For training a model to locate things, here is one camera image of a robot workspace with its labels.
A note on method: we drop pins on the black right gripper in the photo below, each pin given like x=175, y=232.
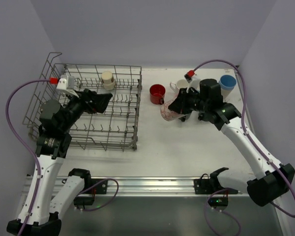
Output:
x=184, y=100

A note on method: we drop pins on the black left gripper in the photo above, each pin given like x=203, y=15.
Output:
x=89, y=101

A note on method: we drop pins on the pink patterned mug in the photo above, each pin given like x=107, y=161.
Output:
x=166, y=113

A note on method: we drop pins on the white faceted mug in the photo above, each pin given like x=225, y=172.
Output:
x=176, y=86

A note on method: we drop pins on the cream ribbed cup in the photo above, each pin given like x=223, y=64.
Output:
x=108, y=81

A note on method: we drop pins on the red mug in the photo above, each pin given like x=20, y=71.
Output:
x=157, y=94

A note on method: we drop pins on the dark grey mug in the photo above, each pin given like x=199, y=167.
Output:
x=184, y=118

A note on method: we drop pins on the tall beige cup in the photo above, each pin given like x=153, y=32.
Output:
x=225, y=93

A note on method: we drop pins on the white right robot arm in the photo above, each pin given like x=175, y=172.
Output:
x=270, y=177

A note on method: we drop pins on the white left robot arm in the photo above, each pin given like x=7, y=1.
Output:
x=42, y=212

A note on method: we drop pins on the left black controller box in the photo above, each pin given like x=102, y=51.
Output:
x=82, y=202

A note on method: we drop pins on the black controller box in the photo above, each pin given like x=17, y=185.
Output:
x=219, y=203
x=82, y=202

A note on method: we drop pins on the right black controller box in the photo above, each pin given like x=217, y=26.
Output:
x=219, y=203

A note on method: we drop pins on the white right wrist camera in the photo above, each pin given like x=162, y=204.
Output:
x=194, y=83

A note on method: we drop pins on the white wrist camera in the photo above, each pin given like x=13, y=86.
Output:
x=66, y=85
x=194, y=83

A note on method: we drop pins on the grey wire dish rack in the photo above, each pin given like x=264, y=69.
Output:
x=117, y=127

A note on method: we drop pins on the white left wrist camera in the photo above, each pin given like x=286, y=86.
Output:
x=66, y=85

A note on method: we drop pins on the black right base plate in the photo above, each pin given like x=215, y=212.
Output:
x=208, y=183

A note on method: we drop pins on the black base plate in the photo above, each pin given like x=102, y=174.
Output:
x=208, y=183
x=100, y=188

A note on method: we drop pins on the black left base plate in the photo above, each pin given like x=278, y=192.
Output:
x=100, y=188

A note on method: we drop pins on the aluminium mounting rail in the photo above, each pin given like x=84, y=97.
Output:
x=144, y=187

